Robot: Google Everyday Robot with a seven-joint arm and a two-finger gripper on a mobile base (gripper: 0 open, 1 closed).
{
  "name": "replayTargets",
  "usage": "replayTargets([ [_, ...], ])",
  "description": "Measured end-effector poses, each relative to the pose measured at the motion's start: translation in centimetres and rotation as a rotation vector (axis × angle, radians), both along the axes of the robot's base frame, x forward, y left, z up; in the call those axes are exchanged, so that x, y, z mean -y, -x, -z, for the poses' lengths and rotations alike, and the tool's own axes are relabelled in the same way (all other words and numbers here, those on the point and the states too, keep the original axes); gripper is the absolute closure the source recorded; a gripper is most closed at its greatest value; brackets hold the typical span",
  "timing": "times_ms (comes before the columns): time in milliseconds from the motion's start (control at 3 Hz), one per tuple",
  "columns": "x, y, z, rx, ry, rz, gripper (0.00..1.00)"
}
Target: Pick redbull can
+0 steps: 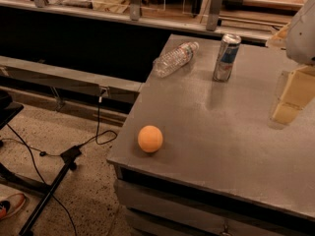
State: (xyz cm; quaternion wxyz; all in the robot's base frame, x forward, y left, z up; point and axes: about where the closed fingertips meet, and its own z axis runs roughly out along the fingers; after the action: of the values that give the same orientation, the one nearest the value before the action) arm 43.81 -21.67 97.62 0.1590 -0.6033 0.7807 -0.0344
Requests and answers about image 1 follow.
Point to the clear plastic water bottle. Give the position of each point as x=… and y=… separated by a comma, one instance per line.
x=173, y=60

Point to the grey wooden bench rail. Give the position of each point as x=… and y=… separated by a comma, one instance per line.
x=68, y=79

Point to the orange ball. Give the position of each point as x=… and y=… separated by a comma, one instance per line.
x=150, y=139

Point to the grey drawer cabinet front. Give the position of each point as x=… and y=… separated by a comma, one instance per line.
x=157, y=207

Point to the orange white sneaker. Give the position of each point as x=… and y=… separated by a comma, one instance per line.
x=11, y=205

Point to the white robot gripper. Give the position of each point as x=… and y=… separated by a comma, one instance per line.
x=302, y=33

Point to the silver blue redbull can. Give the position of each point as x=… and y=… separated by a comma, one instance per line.
x=229, y=46

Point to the black metal stand leg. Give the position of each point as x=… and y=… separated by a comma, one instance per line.
x=69, y=156

